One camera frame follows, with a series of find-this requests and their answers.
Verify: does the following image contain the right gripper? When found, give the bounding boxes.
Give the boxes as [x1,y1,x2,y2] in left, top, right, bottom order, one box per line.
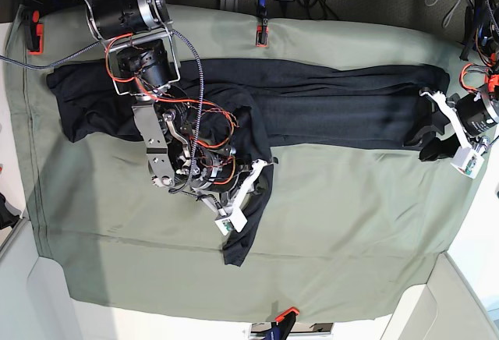
[182,157,278,223]

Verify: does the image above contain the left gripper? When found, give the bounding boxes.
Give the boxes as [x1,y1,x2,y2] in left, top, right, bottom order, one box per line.
[403,86,498,161]

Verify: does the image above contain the black long-sleeve T-shirt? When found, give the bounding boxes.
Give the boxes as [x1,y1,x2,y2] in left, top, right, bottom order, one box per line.
[45,57,451,269]

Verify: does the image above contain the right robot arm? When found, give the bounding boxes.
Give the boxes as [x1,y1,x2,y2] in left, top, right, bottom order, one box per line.
[83,0,269,234]

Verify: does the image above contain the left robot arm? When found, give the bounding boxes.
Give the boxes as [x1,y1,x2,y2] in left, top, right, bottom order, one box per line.
[405,0,498,168]

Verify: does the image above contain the green table cloth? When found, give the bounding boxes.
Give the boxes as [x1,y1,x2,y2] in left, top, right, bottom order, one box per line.
[6,2,499,324]

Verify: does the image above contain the orange black bottom clamp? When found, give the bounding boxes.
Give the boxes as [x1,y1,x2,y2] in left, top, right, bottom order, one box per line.
[264,306,299,340]

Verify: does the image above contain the orange black clamp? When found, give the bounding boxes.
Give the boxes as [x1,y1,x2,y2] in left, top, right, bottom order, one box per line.
[264,306,299,340]
[21,9,44,55]

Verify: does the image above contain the orange black left clamp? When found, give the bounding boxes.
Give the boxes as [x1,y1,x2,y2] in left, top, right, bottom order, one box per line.
[21,9,44,55]

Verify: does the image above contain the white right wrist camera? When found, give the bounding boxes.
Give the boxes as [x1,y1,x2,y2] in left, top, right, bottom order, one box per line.
[214,209,247,236]

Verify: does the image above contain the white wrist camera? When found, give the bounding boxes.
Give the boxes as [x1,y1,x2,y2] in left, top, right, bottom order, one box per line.
[214,209,247,236]
[451,147,484,179]

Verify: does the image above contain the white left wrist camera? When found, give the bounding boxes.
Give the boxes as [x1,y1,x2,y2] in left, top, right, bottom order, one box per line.
[451,147,484,179]

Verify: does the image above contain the blue handled top clamp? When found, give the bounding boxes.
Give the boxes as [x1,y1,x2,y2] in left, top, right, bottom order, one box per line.
[256,0,268,48]

